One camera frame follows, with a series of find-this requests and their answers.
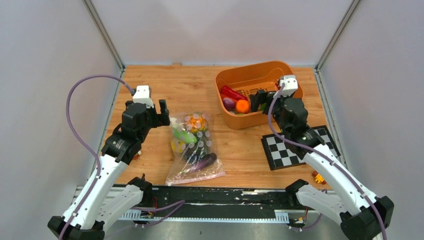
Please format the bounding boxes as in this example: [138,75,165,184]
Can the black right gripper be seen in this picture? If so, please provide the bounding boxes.
[249,89,293,136]

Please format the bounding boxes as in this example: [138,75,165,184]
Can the orange plastic basin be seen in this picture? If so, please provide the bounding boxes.
[214,60,294,130]

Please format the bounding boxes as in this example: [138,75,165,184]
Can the green toy cucumber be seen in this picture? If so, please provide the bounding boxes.
[171,128,198,144]

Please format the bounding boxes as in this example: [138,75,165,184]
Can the yellow toy lemon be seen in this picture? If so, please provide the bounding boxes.
[171,138,187,154]

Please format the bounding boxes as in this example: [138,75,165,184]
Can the toy pineapple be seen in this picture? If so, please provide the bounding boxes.
[183,112,209,133]

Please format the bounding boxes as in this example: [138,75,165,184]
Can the black toy grape bunch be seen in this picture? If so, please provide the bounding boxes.
[182,143,207,165]

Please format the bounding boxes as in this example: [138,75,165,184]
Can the clear zip top bag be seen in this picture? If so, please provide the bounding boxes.
[165,111,226,186]

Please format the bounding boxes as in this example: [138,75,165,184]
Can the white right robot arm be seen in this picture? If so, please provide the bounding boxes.
[250,89,394,240]

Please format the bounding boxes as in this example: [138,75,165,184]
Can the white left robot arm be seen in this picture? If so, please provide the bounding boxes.
[47,99,171,240]

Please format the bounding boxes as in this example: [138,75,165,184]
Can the green toy pepper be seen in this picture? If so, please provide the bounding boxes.
[259,103,267,112]

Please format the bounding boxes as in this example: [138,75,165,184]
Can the toy orange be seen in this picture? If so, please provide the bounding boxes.
[235,99,251,114]

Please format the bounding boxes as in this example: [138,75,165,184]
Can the pink toy onion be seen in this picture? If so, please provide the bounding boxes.
[221,97,236,112]

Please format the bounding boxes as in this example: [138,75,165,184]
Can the red toy chili pepper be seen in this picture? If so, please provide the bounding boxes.
[220,85,248,101]

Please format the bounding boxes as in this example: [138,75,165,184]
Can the black white checkerboard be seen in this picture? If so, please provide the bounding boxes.
[261,125,340,171]

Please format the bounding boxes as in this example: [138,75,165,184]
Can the yellow toy brick car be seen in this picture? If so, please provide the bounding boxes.
[312,171,327,185]

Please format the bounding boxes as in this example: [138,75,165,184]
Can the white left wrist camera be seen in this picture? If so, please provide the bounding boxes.
[132,85,155,109]

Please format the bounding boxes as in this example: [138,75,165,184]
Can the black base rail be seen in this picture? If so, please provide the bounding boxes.
[137,186,318,221]

